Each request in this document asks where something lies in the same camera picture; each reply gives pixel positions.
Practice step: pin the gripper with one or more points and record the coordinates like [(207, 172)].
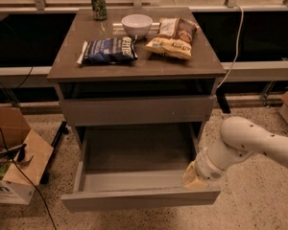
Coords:
[(205, 169)]

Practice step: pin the grey drawer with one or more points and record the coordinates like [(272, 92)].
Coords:
[(156, 110), (137, 166)]

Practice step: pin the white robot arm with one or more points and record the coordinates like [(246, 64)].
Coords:
[(239, 140)]

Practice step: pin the grey drawer cabinet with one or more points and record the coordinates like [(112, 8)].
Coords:
[(149, 76)]

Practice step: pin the grey top drawer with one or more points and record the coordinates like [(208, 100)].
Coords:
[(156, 110)]

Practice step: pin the black stand leg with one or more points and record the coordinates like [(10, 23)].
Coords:
[(63, 130)]

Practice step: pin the yellow brown chip bag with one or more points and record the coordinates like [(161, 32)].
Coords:
[(174, 38)]

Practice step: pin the blue chip bag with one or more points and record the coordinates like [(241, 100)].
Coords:
[(108, 50)]

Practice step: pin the white bowl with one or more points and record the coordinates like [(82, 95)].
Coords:
[(137, 25)]

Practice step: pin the open cardboard box left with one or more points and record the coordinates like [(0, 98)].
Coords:
[(23, 157)]

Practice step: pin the green soda can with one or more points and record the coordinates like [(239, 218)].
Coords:
[(99, 9)]

